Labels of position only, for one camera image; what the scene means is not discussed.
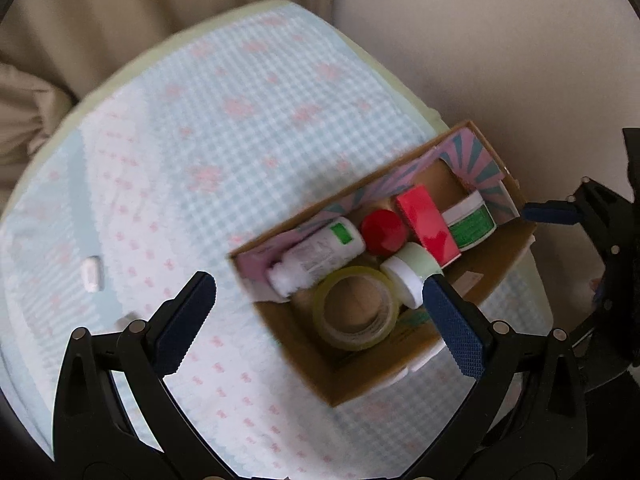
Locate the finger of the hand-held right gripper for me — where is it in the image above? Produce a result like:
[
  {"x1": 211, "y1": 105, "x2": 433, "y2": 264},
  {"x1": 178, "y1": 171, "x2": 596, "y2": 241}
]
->
[{"x1": 522, "y1": 199, "x2": 583, "y2": 225}]

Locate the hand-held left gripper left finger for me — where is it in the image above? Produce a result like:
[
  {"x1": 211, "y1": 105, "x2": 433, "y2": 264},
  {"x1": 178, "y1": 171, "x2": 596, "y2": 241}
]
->
[{"x1": 52, "y1": 271, "x2": 221, "y2": 480}]

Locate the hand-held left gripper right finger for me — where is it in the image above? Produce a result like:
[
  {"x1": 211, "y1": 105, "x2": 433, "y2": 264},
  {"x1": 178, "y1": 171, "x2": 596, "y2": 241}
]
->
[{"x1": 415, "y1": 274, "x2": 588, "y2": 480}]

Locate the pale green jar white lid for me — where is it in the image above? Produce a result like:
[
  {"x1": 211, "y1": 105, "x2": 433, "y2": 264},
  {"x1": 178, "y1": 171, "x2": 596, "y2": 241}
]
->
[{"x1": 380, "y1": 242, "x2": 443, "y2": 310}]

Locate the green label jar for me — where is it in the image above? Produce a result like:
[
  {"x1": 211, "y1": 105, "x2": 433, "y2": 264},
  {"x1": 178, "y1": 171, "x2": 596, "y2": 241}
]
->
[{"x1": 440, "y1": 190, "x2": 498, "y2": 252}]

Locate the red and white box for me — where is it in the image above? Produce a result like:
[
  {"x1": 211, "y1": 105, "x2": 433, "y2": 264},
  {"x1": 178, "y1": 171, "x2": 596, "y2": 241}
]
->
[{"x1": 395, "y1": 185, "x2": 461, "y2": 267}]

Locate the cardboard box with printed lining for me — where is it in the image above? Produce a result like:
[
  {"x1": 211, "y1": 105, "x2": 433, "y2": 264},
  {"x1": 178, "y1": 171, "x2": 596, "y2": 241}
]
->
[{"x1": 227, "y1": 119, "x2": 538, "y2": 408}]

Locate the clear tape roll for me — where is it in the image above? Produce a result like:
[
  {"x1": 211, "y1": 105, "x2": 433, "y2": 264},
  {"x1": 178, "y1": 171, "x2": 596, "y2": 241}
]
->
[{"x1": 312, "y1": 267, "x2": 401, "y2": 351}]

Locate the white plastic bottle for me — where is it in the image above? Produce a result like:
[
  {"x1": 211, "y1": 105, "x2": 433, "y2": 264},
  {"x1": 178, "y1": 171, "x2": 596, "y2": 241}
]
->
[{"x1": 266, "y1": 216, "x2": 366, "y2": 296}]

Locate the white earbud case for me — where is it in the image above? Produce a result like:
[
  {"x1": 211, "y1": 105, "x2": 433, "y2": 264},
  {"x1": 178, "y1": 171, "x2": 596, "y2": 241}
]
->
[{"x1": 82, "y1": 256, "x2": 103, "y2": 293}]

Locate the pale green mattress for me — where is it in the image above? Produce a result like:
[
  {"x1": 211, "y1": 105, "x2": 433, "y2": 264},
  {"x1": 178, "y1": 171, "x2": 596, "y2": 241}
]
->
[{"x1": 60, "y1": 0, "x2": 553, "y2": 321}]

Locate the beige curtain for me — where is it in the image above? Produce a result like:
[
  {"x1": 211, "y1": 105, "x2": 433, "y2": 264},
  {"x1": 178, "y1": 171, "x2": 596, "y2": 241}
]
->
[{"x1": 0, "y1": 0, "x2": 346, "y2": 161}]

